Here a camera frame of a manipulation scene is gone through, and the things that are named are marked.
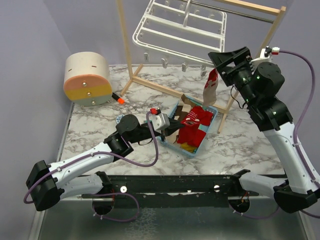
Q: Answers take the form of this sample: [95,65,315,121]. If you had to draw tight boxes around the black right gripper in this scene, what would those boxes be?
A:
[208,45,258,106]

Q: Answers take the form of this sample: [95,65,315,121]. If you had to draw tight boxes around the red santa sock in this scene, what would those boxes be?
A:
[177,124,207,148]

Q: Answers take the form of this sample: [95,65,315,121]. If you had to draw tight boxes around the red beige reindeer sock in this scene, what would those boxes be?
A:
[202,68,219,107]

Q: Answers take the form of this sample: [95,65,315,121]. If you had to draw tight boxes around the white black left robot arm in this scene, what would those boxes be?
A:
[23,111,185,212]

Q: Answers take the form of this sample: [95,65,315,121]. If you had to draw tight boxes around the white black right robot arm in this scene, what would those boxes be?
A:
[208,47,320,213]

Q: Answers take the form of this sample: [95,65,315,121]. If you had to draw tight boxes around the white plastic clip hanger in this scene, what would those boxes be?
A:
[132,0,227,77]

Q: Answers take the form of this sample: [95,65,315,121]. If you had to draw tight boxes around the yellow sock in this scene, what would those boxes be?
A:
[180,142,198,154]

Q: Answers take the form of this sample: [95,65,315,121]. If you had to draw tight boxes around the cream ribbed sock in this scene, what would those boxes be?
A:
[165,94,194,144]

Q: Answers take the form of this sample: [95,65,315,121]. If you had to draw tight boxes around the blue perforated plastic basket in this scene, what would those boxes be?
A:
[157,94,218,158]

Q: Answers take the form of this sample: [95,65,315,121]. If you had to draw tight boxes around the red snowflake sock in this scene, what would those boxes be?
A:
[182,106,214,126]

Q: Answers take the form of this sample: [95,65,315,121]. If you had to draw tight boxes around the orange black highlighter pen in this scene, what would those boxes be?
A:
[111,92,125,105]

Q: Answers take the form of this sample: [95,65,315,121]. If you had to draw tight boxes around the metal hanging rod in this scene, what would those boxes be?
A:
[190,0,274,24]

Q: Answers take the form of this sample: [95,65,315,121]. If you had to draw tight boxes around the pastel round drawer box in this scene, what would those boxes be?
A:
[63,51,113,107]

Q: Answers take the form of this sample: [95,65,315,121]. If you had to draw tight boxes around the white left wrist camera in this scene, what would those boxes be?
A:
[149,108,170,131]

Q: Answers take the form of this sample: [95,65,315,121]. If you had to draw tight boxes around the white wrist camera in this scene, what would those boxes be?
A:
[149,108,170,131]
[250,46,280,69]

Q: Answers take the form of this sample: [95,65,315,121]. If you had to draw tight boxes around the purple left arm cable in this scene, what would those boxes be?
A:
[23,111,161,205]

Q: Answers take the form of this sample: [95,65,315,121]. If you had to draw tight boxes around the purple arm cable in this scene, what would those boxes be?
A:
[23,111,161,205]
[278,50,320,218]

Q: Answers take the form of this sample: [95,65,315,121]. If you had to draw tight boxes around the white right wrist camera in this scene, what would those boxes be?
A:
[250,46,280,69]

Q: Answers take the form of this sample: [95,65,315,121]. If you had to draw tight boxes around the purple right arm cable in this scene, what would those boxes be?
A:
[278,50,320,218]

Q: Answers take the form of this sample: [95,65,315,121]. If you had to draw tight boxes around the black mounting rail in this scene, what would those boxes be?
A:
[96,175,245,208]

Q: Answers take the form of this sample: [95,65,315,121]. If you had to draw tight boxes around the wooden hanger rack frame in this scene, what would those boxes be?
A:
[115,0,287,135]

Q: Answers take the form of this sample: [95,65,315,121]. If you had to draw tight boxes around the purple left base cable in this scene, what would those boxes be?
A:
[91,191,141,223]

